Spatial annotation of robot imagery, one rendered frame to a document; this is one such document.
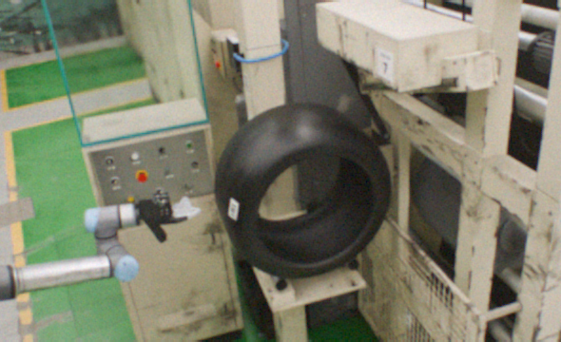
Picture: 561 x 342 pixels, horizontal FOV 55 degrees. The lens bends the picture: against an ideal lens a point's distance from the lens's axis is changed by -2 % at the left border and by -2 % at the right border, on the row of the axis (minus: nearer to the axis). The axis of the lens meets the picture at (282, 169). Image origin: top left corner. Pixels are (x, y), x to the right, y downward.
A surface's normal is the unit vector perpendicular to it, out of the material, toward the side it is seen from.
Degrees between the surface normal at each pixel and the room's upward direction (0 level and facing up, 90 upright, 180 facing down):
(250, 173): 60
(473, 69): 72
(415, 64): 90
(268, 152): 51
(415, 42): 90
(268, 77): 90
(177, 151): 90
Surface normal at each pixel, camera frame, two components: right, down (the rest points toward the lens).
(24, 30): 0.45, 0.37
